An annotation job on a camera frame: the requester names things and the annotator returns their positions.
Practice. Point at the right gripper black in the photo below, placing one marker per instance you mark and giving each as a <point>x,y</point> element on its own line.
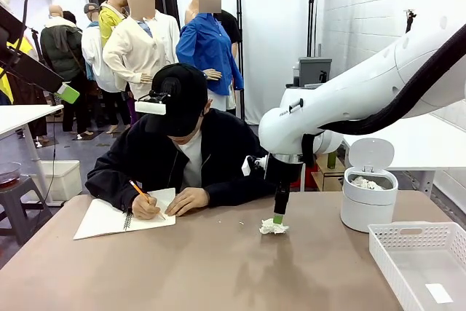
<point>284,172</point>

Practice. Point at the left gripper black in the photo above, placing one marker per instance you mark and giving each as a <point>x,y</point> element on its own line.
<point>10,25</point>

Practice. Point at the yellow pencil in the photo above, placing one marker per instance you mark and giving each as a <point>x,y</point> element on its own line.
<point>137,188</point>

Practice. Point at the white spiral notebook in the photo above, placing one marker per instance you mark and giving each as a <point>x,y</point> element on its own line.
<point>102,220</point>

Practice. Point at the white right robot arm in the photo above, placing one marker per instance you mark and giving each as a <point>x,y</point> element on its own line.
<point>346,96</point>

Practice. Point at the person's right forearm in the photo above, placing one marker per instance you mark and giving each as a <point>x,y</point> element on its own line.
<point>109,189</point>

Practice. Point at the person's left forearm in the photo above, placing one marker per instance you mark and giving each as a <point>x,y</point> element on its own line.
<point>240,191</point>

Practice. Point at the person's left hand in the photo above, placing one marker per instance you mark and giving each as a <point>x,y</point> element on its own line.
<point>189,201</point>

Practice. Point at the person's right hand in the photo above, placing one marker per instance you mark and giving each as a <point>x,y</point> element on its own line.
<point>145,209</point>

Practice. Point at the mannequin with yellow scarf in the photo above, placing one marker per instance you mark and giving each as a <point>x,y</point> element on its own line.
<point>32,52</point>

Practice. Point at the mannequin in dark puffer jacket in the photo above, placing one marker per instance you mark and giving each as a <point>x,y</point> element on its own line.
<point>60,52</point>

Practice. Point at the large white table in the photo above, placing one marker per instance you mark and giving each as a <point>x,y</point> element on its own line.
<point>418,143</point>
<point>22,114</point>

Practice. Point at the wooden shelf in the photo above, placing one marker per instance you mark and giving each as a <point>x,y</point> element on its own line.
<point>327,180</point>

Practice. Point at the mannequin grey cap white shirt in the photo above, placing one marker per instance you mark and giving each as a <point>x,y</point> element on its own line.
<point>95,59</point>

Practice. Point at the green glass bottle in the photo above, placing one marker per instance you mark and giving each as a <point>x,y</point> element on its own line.
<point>332,161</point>

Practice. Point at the person in black jacket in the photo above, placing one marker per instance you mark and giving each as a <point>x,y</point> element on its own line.
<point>225,150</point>

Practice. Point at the white round trash bin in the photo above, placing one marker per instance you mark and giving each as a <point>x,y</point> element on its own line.
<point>364,209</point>

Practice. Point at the mannequin in yellow jacket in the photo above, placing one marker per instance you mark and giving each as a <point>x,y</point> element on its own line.
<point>107,23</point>

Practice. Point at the bowl with red liquid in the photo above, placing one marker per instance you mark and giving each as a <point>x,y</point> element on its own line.
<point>9,174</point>

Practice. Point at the mannequin in cream shirt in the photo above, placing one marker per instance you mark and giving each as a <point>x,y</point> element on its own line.
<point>138,34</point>

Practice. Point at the white storage bin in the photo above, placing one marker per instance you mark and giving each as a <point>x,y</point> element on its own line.
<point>65,180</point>

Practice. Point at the grey stool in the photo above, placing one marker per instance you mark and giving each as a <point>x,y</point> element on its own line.
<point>22,187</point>

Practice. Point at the white perforated plastic basket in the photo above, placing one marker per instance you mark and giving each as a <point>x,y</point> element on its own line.
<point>386,263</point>

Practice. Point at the black spray bottle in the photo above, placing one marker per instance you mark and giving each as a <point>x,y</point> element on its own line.
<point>322,77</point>

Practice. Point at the grey box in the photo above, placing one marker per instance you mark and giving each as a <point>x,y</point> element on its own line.
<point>311,68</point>

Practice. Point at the black baseball cap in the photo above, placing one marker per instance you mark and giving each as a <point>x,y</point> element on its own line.
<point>185,100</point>

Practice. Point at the white backdrop sheet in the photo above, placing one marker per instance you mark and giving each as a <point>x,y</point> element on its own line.
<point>273,34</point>

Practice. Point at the mannequin in blue shirt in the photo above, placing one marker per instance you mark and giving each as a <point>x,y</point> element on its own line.
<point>207,34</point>

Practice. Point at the white label in basket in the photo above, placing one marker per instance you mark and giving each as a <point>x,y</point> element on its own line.
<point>438,293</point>

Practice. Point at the mannequin in black shirt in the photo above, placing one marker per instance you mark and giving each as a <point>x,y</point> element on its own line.
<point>231,25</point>

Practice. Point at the white head-mounted camera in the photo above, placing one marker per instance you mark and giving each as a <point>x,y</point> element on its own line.
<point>151,107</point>

